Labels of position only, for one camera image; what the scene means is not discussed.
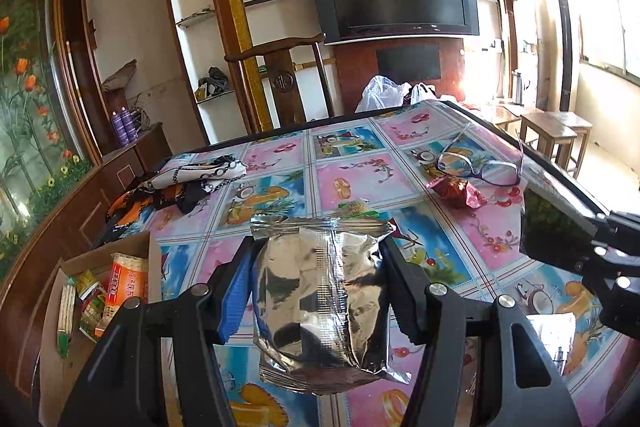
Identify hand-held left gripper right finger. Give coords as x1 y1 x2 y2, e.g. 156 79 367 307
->
377 237 583 427

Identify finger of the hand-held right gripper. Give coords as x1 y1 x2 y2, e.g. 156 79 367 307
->
585 209 640 253
572 244 640 340

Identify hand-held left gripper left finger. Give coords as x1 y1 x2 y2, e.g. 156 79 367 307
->
57 234 257 427

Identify dark green snack packet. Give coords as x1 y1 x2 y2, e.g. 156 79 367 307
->
518 159 608 272

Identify large silver foil snack packet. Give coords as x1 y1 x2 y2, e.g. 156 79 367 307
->
249 214 412 394

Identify cardboard box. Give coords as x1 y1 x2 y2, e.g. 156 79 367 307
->
39 231 163 427

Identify small silver foil packet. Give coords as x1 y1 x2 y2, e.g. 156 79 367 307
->
525 312 578 378

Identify orange snack packet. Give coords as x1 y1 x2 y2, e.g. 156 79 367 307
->
95 253 150 339

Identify wooden stool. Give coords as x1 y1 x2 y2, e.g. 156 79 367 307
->
520 112 593 180

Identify crumpled dark red wrapper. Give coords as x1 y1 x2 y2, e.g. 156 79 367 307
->
431 174 487 210

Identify eyeglasses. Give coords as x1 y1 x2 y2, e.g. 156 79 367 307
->
435 122 526 188

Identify orange black printed scarf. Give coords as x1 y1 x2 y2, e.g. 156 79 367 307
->
105 154 248 228

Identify yellow green snack packet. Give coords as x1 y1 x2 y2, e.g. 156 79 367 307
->
75 269 108 303

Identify wooden side table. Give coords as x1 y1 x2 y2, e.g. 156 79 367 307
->
492 103 538 132

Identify long cream green packet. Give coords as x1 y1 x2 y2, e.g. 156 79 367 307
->
56 284 77 358

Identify low wooden cabinet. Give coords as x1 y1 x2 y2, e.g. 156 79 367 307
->
100 122 173 188

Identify plastic bag with red contents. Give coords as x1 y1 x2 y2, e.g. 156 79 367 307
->
402 82 437 105

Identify purple bottle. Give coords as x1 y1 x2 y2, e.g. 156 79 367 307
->
121 106 139 144
111 109 127 148

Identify white plastic bag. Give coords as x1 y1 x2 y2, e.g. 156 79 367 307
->
355 75 412 114

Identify dark bundle on shelf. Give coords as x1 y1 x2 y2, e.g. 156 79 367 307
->
196 67 232 100

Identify wooden chair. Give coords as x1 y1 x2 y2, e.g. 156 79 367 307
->
223 33 337 128

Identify brown paper bag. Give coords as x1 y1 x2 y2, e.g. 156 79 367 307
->
101 59 138 90

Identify black wall panel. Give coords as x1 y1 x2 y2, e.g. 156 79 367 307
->
376 43 442 82

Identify flower wall mural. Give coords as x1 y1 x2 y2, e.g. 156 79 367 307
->
0 0 96 278

